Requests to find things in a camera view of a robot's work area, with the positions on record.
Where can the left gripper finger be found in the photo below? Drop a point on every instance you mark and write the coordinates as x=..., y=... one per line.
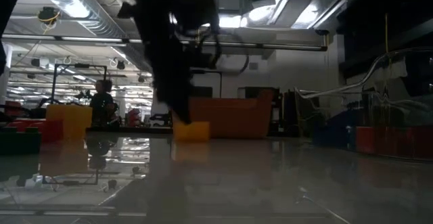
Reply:
x=172, y=78

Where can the yellow brick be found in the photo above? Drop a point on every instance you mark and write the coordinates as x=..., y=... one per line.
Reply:
x=196, y=132
x=69, y=119

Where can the red brick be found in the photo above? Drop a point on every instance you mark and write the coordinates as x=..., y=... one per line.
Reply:
x=50, y=131

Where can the orange plastic bin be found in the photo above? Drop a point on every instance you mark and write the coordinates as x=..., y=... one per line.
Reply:
x=233, y=119

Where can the person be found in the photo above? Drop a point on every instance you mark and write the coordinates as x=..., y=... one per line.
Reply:
x=101, y=105

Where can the long ceiling light bar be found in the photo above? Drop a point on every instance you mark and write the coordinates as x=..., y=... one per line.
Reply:
x=287, y=47

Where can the clear plastic bin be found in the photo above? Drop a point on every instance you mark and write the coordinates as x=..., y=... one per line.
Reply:
x=304, y=115

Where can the red background object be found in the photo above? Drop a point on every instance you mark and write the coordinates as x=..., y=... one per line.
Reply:
x=13, y=107

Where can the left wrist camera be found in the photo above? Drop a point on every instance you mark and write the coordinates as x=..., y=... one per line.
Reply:
x=199, y=7

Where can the black background frame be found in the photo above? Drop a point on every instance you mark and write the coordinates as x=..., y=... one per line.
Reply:
x=81, y=65
x=221, y=83

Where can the silver ventilation duct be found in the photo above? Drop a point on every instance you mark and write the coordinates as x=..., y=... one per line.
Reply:
x=94, y=21

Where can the black table frame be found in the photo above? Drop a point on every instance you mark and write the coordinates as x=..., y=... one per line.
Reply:
x=135, y=129

